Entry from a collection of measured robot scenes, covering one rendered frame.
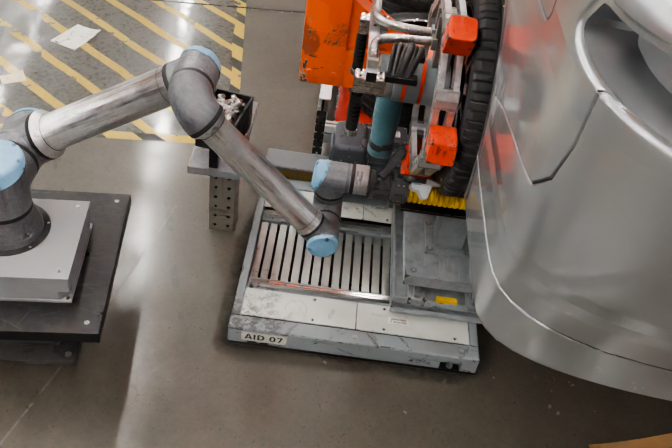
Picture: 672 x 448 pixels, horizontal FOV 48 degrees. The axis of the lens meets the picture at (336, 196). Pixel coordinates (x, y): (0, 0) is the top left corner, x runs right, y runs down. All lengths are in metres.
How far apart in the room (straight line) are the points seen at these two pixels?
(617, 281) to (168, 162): 2.24
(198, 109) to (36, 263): 0.69
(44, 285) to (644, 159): 1.64
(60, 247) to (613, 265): 1.56
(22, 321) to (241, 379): 0.69
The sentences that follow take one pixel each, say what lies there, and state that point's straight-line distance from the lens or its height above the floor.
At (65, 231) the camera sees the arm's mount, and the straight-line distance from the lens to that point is 2.40.
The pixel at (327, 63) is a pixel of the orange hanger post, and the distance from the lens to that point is 2.80.
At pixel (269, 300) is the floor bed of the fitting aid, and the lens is 2.61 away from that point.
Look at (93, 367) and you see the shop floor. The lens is 2.56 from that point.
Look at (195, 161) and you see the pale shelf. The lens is 2.55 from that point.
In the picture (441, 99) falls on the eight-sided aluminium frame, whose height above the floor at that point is 0.96.
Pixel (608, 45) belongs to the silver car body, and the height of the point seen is 1.46.
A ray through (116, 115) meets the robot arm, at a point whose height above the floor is 0.78.
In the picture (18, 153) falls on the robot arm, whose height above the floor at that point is 0.67.
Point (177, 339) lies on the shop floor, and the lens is 2.60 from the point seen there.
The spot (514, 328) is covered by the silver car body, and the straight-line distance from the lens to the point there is 1.67.
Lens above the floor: 2.03
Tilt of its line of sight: 40 degrees down
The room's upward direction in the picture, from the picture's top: 9 degrees clockwise
